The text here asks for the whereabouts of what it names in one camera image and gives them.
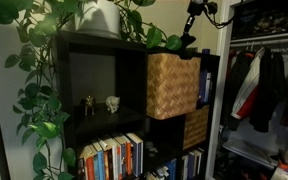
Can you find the orange hanger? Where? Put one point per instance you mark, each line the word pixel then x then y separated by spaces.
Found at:
pixel 249 55

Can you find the white closet shelf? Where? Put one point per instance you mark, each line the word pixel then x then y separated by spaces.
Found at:
pixel 267 37

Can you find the black cube bookshelf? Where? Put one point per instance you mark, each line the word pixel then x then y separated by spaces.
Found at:
pixel 130 83

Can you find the white pebble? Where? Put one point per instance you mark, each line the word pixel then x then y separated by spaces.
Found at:
pixel 151 155
pixel 149 144
pixel 153 150

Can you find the white book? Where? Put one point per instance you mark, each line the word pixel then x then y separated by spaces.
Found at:
pixel 197 163
pixel 112 156
pixel 160 174
pixel 184 168

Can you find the white plant pot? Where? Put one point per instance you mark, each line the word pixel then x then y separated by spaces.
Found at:
pixel 99 20

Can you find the left row of books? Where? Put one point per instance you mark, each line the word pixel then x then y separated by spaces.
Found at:
pixel 136 153

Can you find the dark book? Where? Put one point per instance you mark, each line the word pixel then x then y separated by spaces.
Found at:
pixel 81 170

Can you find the blue Circuits textbook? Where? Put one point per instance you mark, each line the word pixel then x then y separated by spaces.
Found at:
pixel 202 86

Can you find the white book maroon band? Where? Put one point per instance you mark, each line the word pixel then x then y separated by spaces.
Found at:
pixel 209 87

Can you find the white closet door frame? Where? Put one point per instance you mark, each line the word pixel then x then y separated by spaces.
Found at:
pixel 224 33

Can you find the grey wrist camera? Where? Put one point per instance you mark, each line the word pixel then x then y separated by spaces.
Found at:
pixel 210 7

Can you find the black jacket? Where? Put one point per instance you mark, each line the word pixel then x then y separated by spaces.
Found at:
pixel 267 100
pixel 233 96

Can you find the red book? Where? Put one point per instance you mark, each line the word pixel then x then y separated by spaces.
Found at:
pixel 89 166

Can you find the green pothos plant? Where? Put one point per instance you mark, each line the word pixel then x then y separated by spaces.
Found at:
pixel 45 128

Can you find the white item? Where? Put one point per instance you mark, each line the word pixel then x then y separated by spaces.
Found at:
pixel 284 175

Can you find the dark picture box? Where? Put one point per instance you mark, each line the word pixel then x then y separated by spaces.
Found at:
pixel 264 18

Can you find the white elephant figurine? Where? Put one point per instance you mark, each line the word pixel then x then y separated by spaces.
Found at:
pixel 112 104

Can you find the low white shelf board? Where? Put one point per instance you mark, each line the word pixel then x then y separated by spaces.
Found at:
pixel 247 151

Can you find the woven bamboo storage box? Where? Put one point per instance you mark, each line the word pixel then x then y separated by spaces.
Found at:
pixel 172 86
pixel 197 128

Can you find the blue book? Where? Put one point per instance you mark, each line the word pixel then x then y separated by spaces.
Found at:
pixel 123 156
pixel 99 163
pixel 191 166
pixel 171 170

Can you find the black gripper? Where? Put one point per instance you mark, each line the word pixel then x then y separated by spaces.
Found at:
pixel 189 25

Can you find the orange tool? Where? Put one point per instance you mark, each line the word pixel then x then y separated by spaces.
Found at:
pixel 283 165

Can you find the white and red jacket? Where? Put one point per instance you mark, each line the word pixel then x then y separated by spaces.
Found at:
pixel 247 90

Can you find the blue cup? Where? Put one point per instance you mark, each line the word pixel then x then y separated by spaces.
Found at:
pixel 206 51

